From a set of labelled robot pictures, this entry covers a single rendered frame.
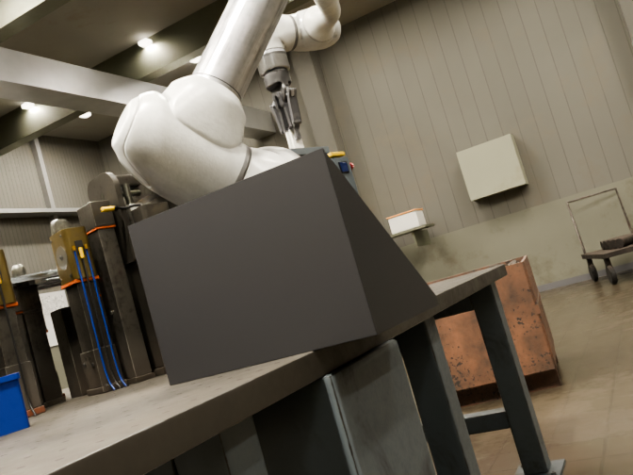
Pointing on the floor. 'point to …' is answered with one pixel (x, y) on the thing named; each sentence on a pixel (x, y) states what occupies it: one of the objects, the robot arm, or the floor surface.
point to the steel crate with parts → (476, 371)
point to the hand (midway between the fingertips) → (295, 141)
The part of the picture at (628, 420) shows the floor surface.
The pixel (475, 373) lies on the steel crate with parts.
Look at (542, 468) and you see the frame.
